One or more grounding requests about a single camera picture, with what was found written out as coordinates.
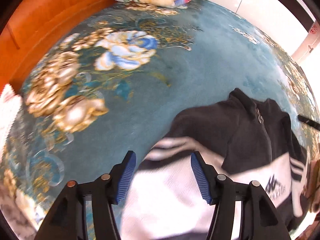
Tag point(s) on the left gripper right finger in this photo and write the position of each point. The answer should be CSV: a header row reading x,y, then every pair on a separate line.
x,y
258,219

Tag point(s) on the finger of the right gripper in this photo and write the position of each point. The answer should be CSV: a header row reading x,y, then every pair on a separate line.
x,y
309,122

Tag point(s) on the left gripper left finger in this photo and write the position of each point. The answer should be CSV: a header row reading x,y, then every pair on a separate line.
x,y
66,218

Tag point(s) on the black and white fleece jacket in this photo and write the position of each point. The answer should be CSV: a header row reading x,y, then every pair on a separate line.
x,y
231,170

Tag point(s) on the pink beige plush blanket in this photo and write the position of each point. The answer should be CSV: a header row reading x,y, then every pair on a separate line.
x,y
309,198

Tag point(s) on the white pink knitted cloth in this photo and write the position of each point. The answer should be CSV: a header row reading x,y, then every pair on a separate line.
x,y
10,106

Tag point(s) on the teal floral bed blanket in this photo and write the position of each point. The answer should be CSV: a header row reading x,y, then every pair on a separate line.
x,y
116,82

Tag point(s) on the orange wooden headboard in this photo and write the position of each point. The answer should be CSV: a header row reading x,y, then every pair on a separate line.
x,y
34,27

